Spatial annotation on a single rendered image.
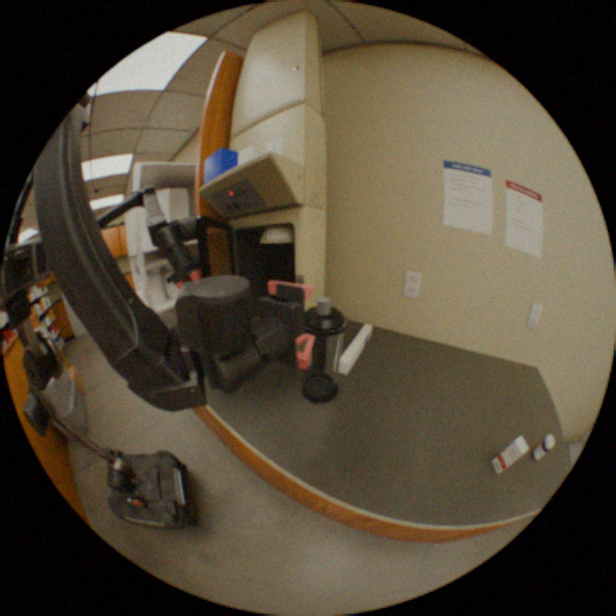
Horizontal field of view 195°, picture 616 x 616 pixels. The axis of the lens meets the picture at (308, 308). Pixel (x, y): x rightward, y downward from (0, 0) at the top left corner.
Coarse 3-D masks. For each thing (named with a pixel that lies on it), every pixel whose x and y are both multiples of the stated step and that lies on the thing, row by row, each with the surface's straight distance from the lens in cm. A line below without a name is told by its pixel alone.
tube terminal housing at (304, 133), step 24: (288, 120) 58; (312, 120) 58; (240, 144) 71; (264, 144) 61; (288, 144) 54; (312, 144) 54; (312, 168) 51; (312, 192) 49; (240, 216) 63; (264, 216) 54; (288, 216) 48; (312, 216) 48; (312, 240) 48; (312, 264) 48
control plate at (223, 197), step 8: (240, 184) 49; (248, 184) 47; (216, 192) 58; (224, 192) 55; (232, 192) 53; (240, 192) 51; (248, 192) 49; (256, 192) 48; (216, 200) 61; (224, 200) 58; (232, 200) 56; (240, 200) 53; (248, 200) 51; (256, 200) 50; (232, 208) 59; (240, 208) 56; (248, 208) 54
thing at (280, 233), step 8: (280, 224) 55; (288, 224) 55; (264, 232) 59; (272, 232) 55; (280, 232) 54; (288, 232) 53; (264, 240) 56; (272, 240) 54; (280, 240) 53; (288, 240) 52
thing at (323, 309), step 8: (320, 304) 36; (328, 304) 36; (312, 312) 37; (320, 312) 36; (328, 312) 37; (336, 312) 38; (312, 320) 35; (320, 320) 34; (328, 320) 34; (336, 320) 35
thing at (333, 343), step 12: (324, 336) 34; (336, 336) 36; (312, 348) 37; (324, 348) 37; (336, 348) 38; (312, 360) 39; (324, 360) 39; (336, 360) 41; (312, 372) 42; (324, 372) 41; (336, 372) 44; (312, 384) 44; (324, 384) 44; (336, 384) 48
